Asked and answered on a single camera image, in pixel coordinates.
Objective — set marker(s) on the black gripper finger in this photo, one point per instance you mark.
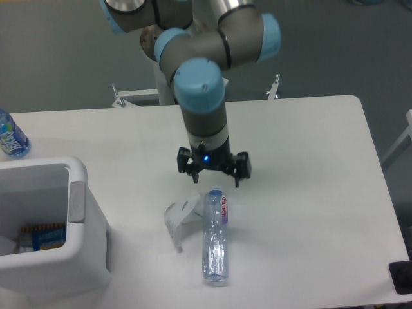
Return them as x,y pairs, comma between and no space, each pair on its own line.
238,166
189,163

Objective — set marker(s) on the blue yellow snack packet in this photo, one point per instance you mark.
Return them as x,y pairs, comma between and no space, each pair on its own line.
41,237

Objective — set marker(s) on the white paper wrapper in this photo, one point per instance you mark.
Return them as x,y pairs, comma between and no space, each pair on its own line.
187,210

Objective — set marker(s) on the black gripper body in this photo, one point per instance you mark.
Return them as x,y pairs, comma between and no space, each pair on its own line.
210,158

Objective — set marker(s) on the blue labelled water bottle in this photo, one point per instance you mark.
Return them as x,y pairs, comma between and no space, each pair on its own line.
14,143

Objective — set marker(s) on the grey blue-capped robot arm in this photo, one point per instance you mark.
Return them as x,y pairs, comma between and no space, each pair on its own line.
192,66

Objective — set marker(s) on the black device at table edge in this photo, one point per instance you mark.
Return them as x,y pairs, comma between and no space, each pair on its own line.
401,276

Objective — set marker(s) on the white pedestal base frame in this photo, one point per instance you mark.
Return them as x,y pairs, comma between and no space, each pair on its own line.
150,97

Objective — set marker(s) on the white frame at right edge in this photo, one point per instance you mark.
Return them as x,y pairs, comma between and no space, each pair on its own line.
399,146

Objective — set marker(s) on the white trash can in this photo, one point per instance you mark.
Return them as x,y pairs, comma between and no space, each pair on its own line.
44,191

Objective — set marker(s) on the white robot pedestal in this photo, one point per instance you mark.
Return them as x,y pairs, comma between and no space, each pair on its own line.
170,42

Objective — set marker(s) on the crushed clear plastic bottle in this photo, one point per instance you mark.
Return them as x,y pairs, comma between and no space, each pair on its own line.
215,253

